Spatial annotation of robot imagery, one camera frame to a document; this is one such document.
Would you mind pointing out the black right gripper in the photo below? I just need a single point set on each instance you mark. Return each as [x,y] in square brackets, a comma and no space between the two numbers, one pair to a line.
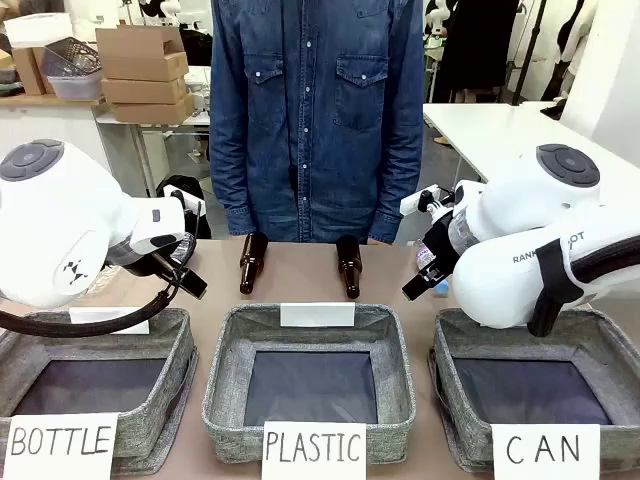
[442,247]

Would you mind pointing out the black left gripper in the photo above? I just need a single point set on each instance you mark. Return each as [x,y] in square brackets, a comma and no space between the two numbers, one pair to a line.
[155,262]

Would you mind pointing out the clear plastic bottle pink label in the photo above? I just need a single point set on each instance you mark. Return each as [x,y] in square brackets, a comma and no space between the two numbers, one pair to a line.
[424,255]

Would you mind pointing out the brown glass bottle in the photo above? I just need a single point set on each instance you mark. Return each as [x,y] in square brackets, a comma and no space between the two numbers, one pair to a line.
[252,260]
[349,265]

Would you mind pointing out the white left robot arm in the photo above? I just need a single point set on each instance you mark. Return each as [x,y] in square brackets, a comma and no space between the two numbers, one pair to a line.
[50,225]

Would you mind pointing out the person right forearm denim sleeve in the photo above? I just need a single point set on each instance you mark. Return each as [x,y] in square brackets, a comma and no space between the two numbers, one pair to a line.
[232,190]

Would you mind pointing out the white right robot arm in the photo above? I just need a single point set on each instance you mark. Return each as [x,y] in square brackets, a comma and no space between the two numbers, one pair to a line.
[505,270]

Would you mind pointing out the person left forearm denim sleeve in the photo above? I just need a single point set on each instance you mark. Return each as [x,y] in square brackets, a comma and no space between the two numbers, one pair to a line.
[397,200]

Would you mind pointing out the grey fabric basket bottle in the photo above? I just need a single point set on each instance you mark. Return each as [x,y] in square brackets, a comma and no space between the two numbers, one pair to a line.
[170,360]

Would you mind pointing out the small white card bottle basket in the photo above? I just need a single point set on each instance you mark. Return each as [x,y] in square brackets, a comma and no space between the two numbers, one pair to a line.
[107,317]

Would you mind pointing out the grey fabric basket plastic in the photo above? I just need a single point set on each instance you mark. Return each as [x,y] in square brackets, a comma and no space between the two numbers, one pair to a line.
[230,380]

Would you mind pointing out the small white card plastic basket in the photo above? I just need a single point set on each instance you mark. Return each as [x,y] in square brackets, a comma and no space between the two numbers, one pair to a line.
[317,315]

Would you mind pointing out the grey fabric basket can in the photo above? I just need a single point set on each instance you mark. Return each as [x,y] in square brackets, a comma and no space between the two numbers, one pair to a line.
[615,345]

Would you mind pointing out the white paper sign CAN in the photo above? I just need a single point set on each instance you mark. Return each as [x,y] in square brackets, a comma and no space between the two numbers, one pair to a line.
[545,450]

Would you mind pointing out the white table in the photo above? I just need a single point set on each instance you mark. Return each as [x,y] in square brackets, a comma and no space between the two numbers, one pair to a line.
[500,130]

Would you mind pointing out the flat cardboard box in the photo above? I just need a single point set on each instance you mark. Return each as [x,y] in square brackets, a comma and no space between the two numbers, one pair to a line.
[145,91]
[152,110]

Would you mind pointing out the white paper sign PLASTIC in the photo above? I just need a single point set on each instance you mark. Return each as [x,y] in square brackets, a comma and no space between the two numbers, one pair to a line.
[312,450]

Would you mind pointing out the white paper sign BOTTLE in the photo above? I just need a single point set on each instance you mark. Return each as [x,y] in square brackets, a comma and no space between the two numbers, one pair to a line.
[60,442]

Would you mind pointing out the person torso denim shirt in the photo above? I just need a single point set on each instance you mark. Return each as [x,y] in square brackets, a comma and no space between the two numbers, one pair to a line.
[315,100]

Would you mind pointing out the clear plastic container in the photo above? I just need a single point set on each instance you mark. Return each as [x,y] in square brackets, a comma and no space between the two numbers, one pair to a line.
[75,86]

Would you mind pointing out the wooden shelf board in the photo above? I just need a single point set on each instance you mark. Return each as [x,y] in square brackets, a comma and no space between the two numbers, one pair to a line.
[45,100]

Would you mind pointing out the open cardboard box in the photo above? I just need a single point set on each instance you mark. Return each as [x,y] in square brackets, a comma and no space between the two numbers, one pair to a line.
[140,50]

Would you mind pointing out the black hanging garment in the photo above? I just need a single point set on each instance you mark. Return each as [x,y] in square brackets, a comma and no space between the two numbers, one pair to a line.
[475,50]

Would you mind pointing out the black tripod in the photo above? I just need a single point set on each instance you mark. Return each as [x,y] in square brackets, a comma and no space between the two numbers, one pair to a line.
[530,50]

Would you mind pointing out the black plastic crate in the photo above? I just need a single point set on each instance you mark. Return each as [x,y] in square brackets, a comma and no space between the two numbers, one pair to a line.
[70,55]

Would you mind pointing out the small cardboard box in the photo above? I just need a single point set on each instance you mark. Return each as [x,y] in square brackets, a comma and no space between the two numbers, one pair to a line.
[27,72]

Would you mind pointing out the white foam box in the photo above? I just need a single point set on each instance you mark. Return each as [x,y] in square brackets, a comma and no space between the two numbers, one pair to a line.
[37,30]

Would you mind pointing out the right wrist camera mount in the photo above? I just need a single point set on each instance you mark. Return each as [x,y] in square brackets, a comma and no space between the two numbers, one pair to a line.
[417,201]

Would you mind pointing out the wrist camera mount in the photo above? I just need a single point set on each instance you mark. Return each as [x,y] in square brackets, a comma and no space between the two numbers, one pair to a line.
[417,201]
[181,200]

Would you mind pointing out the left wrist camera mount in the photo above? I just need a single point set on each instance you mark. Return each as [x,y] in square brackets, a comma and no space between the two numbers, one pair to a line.
[181,200]

